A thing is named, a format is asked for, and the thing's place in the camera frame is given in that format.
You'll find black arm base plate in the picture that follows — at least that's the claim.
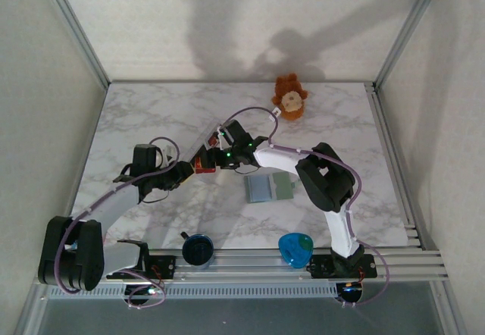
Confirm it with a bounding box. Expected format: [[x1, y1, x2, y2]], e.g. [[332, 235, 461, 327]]
[[306, 253, 378, 279], [106, 255, 178, 280]]

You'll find brown plush monkey toy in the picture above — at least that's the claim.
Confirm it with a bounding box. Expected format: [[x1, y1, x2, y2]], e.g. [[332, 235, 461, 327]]
[[271, 73, 310, 123]]

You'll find red card box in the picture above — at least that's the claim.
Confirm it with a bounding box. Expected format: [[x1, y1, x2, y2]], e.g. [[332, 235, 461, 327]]
[[190, 148, 217, 176]]

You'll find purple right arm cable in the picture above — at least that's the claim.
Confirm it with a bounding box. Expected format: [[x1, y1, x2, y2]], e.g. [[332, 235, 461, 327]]
[[226, 106, 391, 308]]

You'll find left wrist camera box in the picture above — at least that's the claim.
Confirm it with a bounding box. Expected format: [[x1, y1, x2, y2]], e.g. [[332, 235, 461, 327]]
[[161, 145, 180, 164]]

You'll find grey slotted cable duct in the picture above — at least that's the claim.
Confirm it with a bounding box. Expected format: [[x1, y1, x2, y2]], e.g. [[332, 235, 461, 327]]
[[44, 283, 339, 300]]

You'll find green card holder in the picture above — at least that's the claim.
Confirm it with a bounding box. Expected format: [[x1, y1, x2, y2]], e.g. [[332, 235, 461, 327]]
[[243, 172, 296, 205]]

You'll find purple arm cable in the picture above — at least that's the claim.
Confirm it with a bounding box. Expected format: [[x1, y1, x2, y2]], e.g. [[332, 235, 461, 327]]
[[55, 136, 180, 309], [226, 106, 391, 308]]

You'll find aluminium frame post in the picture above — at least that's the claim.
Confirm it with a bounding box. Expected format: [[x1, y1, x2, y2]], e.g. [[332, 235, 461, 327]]
[[36, 0, 111, 90], [373, 0, 448, 90]]

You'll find dark blue cup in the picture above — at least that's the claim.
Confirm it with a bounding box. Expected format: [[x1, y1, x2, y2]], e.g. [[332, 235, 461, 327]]
[[180, 231, 215, 271]]

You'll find aluminium front frame rail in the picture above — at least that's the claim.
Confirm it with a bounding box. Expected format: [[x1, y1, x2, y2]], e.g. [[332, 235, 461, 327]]
[[36, 249, 452, 285]]

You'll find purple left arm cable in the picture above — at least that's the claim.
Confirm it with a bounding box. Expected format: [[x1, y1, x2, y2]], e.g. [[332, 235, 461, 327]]
[[55, 136, 180, 309]]

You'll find aluminium side frame rail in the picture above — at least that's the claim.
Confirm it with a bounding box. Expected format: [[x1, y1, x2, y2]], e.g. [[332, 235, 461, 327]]
[[364, 83, 424, 251]]

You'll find bright blue bowl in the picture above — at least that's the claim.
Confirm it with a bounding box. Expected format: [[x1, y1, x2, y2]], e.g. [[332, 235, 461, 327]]
[[277, 232, 315, 269]]

